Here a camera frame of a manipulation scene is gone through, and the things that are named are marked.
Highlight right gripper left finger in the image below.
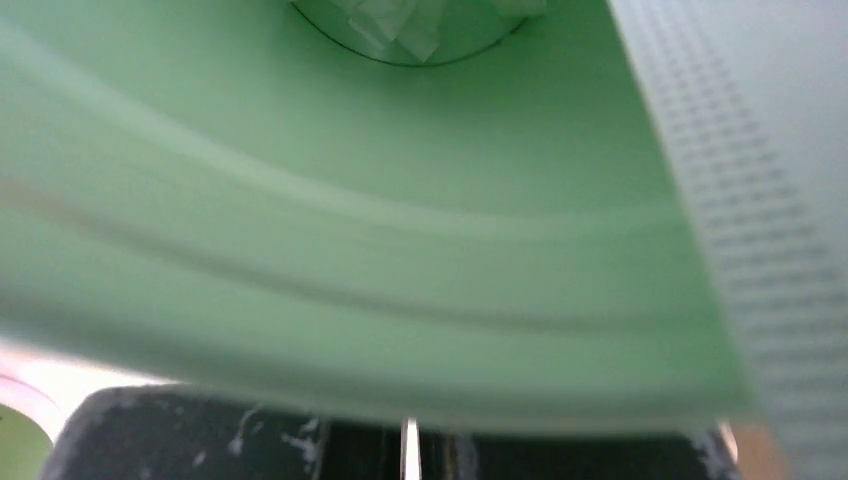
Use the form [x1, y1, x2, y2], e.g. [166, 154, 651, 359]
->
[39, 384, 405, 480]

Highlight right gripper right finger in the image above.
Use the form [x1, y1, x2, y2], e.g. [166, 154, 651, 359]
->
[420, 428, 742, 480]

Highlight stack of paper cups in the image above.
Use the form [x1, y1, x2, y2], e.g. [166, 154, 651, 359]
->
[1, 374, 66, 480]

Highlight green straw holder cup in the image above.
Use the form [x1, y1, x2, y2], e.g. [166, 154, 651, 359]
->
[1, 1, 752, 434]

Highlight white wrapped straws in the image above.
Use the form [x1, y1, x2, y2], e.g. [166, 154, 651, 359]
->
[331, 0, 848, 480]

